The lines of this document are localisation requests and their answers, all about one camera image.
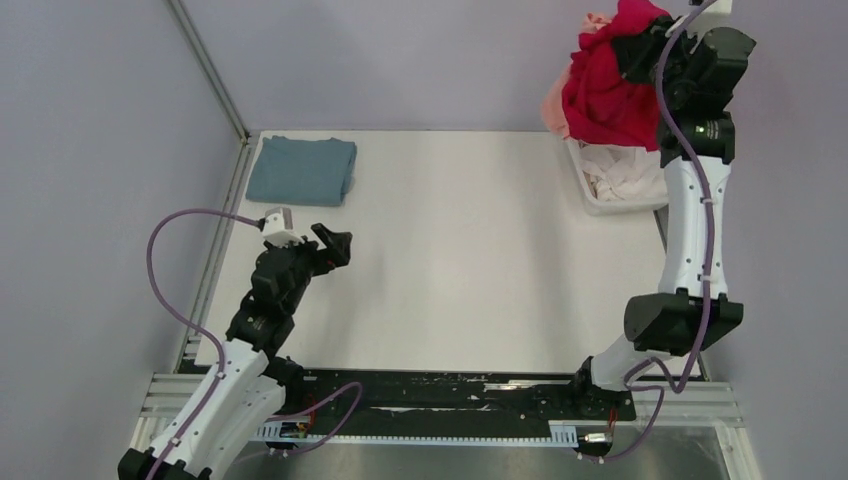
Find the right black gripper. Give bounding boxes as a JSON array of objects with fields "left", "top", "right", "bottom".
[{"left": 612, "top": 15, "right": 699, "bottom": 106}]

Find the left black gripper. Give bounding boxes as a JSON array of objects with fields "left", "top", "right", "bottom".
[{"left": 264, "top": 223, "right": 351, "bottom": 314}]

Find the red t-shirt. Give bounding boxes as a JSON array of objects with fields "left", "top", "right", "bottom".
[{"left": 561, "top": 0, "right": 668, "bottom": 152}]

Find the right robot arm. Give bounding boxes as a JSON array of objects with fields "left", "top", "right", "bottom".
[{"left": 567, "top": 16, "right": 756, "bottom": 419}]

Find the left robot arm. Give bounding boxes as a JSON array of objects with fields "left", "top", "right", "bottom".
[{"left": 117, "top": 220, "right": 353, "bottom": 479}]

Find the folded blue t-shirt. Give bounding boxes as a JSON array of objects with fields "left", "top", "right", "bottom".
[{"left": 245, "top": 136, "right": 358, "bottom": 207}]

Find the peach t-shirt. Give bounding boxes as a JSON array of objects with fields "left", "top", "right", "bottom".
[{"left": 540, "top": 13, "right": 612, "bottom": 139}]

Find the white t-shirt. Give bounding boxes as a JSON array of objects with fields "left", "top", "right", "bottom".
[{"left": 578, "top": 143, "right": 667, "bottom": 202}]

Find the white plastic basket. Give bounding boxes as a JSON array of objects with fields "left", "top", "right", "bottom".
[{"left": 564, "top": 138, "right": 668, "bottom": 216}]

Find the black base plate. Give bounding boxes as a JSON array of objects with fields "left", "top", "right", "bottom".
[{"left": 277, "top": 369, "right": 636, "bottom": 437}]

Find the white slotted cable duct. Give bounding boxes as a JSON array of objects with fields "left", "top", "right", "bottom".
[{"left": 248, "top": 422, "right": 581, "bottom": 448}]

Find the left corner metal post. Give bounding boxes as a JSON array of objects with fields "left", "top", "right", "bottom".
[{"left": 164, "top": 0, "right": 250, "bottom": 144}]

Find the aluminium frame rail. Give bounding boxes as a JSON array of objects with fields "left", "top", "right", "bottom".
[{"left": 118, "top": 367, "right": 761, "bottom": 479}]

